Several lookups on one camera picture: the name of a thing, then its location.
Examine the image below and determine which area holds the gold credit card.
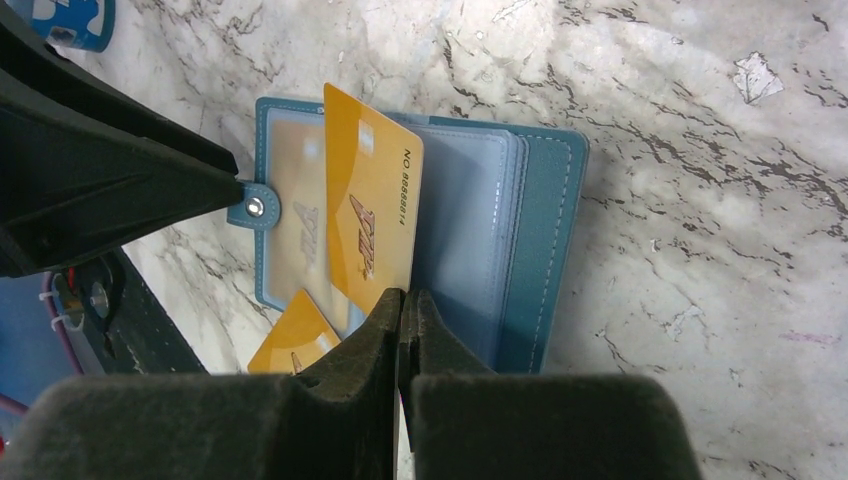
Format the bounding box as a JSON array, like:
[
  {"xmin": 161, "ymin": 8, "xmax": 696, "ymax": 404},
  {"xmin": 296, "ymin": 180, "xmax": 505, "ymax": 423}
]
[
  {"xmin": 266, "ymin": 119, "xmax": 350, "ymax": 336},
  {"xmin": 323, "ymin": 83, "xmax": 424, "ymax": 313},
  {"xmin": 247, "ymin": 289, "xmax": 340, "ymax": 374}
]

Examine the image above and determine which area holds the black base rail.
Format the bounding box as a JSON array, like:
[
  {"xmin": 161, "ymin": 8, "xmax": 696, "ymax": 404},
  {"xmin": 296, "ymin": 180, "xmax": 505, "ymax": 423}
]
[{"xmin": 42, "ymin": 249, "xmax": 207, "ymax": 374}]

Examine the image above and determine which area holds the blue white round coaster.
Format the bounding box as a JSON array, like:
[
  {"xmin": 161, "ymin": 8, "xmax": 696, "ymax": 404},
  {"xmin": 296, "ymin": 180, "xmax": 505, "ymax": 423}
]
[{"xmin": 30, "ymin": 0, "xmax": 116, "ymax": 52}]

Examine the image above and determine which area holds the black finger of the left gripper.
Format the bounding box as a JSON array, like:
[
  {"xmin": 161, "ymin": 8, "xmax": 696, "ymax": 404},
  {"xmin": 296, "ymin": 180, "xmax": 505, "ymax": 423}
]
[{"xmin": 1, "ymin": 6, "xmax": 243, "ymax": 277}]

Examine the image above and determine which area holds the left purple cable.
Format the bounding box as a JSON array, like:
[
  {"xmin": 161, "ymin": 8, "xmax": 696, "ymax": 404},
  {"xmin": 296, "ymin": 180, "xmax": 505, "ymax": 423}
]
[{"xmin": 0, "ymin": 271, "xmax": 87, "ymax": 419}]

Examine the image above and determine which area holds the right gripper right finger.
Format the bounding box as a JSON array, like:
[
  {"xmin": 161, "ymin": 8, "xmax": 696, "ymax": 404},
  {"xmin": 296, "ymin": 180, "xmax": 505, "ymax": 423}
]
[{"xmin": 400, "ymin": 290, "xmax": 701, "ymax": 479}]

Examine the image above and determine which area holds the blue card holder wallet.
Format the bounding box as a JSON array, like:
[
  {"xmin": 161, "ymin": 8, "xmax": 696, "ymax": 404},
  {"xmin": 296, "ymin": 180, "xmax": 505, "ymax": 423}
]
[{"xmin": 228, "ymin": 97, "xmax": 589, "ymax": 374}]

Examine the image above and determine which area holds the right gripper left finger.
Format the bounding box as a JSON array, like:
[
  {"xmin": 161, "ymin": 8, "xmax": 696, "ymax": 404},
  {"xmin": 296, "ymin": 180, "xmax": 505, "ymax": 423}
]
[{"xmin": 1, "ymin": 288, "xmax": 403, "ymax": 479}]

